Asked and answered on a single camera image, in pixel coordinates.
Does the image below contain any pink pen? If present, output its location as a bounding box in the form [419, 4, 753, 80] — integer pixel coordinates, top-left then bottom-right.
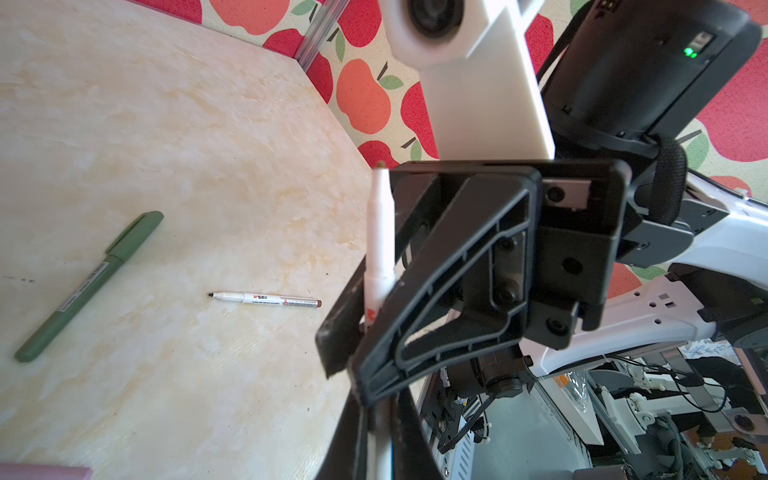
[0, 463, 93, 480]

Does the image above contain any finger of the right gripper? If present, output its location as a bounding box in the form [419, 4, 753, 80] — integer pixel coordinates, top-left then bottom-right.
[315, 168, 456, 378]

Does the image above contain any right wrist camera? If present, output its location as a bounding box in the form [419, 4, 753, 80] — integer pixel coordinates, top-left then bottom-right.
[380, 1, 555, 161]

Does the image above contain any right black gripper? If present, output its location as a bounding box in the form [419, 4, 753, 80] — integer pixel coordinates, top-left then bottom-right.
[349, 159, 632, 407]

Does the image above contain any green pen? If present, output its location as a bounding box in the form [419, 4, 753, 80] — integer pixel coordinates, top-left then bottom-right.
[14, 211, 164, 363]

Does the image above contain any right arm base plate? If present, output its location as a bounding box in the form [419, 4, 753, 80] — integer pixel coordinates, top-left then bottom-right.
[418, 368, 489, 480]

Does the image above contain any white pen yellow end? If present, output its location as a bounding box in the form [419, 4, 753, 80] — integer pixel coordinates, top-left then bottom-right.
[364, 163, 396, 480]

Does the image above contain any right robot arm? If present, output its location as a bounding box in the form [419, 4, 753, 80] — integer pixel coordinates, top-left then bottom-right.
[315, 1, 767, 406]

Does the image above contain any white pen brown end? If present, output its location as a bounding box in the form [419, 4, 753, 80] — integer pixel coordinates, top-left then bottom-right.
[207, 291, 322, 309]

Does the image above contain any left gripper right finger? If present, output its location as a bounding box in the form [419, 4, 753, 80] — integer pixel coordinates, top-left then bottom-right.
[392, 388, 442, 480]

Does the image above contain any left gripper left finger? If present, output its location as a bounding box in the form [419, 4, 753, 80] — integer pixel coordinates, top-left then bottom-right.
[315, 392, 368, 480]

